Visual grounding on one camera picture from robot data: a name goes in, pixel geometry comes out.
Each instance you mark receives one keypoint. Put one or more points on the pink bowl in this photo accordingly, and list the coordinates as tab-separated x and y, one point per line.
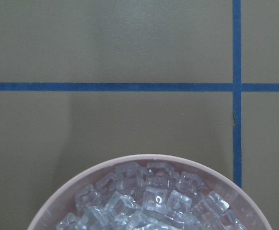
62	201

